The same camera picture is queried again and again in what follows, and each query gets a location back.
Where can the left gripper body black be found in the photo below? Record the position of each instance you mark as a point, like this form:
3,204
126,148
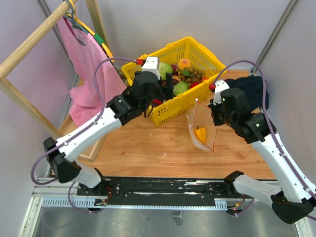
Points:
159,94

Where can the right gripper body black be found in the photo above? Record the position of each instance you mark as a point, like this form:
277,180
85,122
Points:
219,116

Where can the clear zip top bag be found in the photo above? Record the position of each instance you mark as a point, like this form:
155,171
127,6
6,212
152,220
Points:
200,115

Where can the yellow bell pepper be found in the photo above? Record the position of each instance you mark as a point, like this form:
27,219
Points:
200,134

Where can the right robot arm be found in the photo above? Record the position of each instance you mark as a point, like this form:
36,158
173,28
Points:
295,196

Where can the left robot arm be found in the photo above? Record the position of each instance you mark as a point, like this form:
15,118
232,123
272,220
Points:
132,103

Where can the green cabbage front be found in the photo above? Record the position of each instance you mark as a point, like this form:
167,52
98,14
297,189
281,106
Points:
180,88

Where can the green cabbage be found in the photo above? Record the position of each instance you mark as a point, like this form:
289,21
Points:
180,88
163,69

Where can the red chili pepper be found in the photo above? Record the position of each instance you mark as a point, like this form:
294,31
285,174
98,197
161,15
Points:
157,101

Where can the green cabbage back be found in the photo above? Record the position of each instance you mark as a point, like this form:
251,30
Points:
163,69

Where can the red tomato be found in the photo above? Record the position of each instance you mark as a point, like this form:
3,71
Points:
194,84

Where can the peach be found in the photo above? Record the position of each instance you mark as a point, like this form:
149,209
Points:
183,64

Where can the orange fruit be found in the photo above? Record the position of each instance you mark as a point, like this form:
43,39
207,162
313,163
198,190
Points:
204,79

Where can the dark navy cloth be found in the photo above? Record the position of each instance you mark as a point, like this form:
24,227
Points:
252,87

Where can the yellow clothes hanger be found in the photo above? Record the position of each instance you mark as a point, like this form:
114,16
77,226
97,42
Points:
99,34

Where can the pink shirt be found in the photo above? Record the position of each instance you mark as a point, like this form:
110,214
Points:
85,54

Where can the wooden clothes rack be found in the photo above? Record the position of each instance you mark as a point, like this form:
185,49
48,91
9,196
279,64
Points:
44,77

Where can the grey clothes hanger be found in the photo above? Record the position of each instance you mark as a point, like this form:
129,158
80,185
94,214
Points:
72,16

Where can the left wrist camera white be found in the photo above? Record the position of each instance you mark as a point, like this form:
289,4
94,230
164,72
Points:
151,65

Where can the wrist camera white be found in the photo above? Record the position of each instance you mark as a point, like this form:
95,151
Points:
151,65
220,86

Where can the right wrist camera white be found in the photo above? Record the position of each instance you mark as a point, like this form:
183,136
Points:
220,86

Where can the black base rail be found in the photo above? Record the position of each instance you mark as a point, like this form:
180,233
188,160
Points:
140,191

